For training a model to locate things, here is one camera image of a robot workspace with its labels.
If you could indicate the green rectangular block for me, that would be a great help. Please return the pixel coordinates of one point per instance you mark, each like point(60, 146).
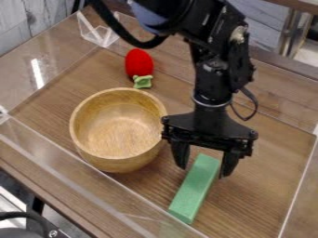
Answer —
point(189, 198)

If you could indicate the round wooden bowl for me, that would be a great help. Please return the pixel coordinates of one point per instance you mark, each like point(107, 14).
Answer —
point(115, 129)

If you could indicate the red plush strawberry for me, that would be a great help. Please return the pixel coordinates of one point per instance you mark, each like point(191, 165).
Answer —
point(139, 67)

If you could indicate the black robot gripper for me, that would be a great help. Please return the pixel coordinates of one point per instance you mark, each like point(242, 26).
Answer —
point(211, 130)

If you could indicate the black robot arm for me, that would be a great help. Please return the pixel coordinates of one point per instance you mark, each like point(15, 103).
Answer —
point(214, 29)

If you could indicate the clear acrylic tray wall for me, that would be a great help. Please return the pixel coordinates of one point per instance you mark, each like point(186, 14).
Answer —
point(106, 209)

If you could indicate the clear acrylic corner bracket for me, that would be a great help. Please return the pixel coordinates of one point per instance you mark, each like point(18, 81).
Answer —
point(101, 35)

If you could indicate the metal table leg background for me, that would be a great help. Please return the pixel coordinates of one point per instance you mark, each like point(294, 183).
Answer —
point(294, 32)

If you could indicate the black table frame leg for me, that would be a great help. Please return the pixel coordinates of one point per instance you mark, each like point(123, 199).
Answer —
point(39, 224)

